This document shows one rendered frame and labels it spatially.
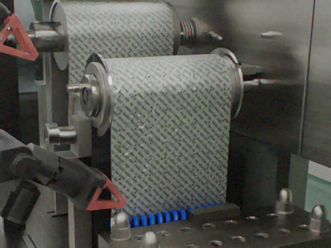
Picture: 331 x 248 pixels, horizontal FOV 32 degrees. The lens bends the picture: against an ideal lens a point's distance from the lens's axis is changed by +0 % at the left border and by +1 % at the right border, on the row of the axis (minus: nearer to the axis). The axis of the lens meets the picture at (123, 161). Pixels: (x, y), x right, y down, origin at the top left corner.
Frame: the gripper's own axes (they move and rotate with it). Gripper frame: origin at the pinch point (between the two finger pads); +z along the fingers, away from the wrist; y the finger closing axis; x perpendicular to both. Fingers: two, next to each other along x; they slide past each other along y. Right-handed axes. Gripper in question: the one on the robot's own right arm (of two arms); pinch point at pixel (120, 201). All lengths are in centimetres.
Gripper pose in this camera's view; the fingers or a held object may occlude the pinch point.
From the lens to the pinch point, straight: 103.8
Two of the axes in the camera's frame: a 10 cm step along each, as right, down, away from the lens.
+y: 3.8, 2.6, -8.9
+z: 8.0, 3.9, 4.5
